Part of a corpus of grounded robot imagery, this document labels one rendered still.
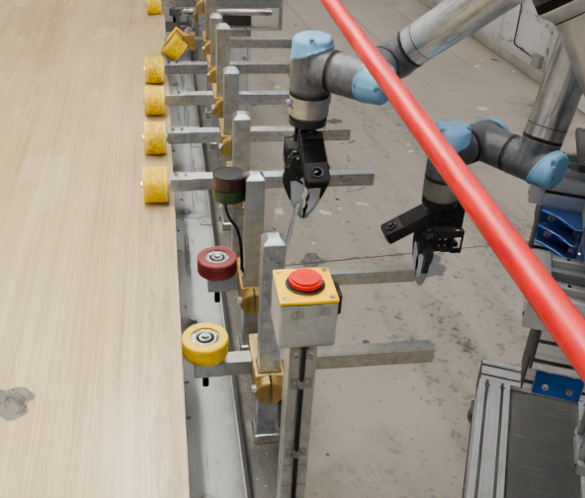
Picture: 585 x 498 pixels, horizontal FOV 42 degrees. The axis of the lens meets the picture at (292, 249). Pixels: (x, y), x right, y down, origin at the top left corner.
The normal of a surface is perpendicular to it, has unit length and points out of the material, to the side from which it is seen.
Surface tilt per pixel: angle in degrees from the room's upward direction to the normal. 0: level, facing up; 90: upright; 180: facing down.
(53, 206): 0
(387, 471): 0
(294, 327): 90
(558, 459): 0
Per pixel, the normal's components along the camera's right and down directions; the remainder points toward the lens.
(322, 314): 0.15, 0.54
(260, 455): 0.05, -0.84
